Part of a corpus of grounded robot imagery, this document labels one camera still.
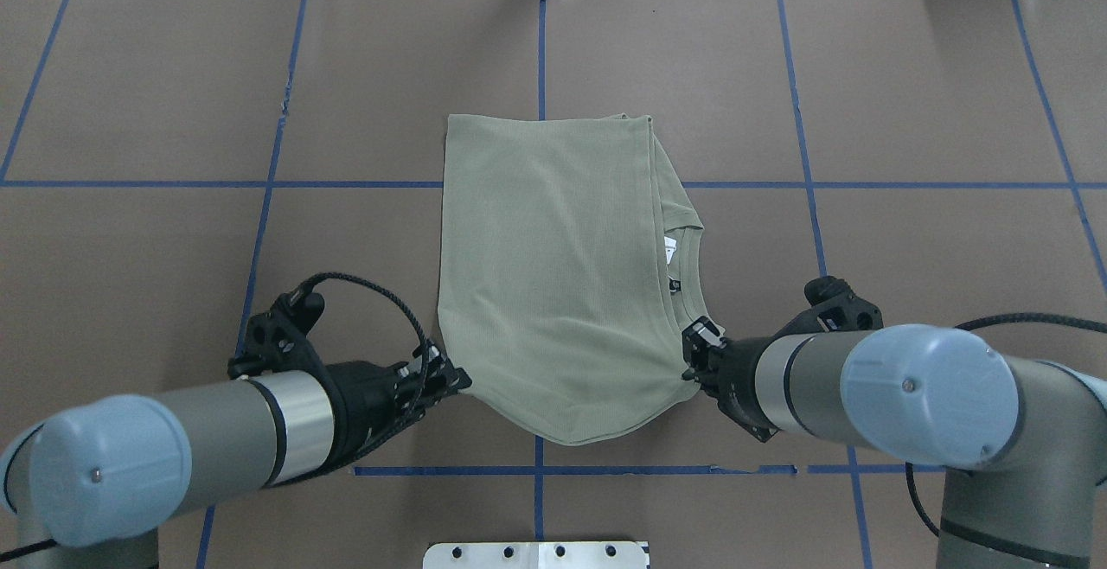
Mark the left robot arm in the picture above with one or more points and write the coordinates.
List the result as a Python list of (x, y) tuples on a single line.
[(91, 486)]

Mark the olive green long-sleeve shirt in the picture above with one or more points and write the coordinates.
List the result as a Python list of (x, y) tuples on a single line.
[(554, 294)]

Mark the white paper price tag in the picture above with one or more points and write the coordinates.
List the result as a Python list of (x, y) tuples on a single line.
[(670, 248)]

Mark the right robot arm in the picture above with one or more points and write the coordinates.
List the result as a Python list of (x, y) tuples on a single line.
[(1020, 441)]

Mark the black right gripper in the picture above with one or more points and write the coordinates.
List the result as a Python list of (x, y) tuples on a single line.
[(742, 375)]

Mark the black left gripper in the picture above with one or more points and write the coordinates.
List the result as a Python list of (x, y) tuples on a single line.
[(361, 398)]

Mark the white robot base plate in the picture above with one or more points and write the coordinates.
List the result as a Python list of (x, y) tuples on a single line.
[(539, 554)]

